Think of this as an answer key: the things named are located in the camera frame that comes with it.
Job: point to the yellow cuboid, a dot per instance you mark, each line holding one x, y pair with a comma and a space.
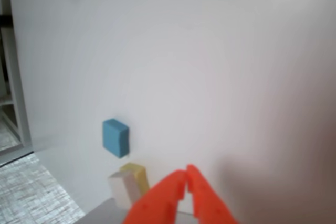
139, 176

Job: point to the cream cuboid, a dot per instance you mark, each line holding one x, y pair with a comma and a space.
123, 188

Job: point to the plain orange gripper finger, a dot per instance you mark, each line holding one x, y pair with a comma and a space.
207, 203

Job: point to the white shelf unit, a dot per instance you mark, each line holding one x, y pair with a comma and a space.
6, 58

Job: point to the blue cuboid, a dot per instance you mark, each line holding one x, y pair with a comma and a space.
114, 137

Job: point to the orange gripper finger with cartoon sticker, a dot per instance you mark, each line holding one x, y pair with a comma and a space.
155, 200

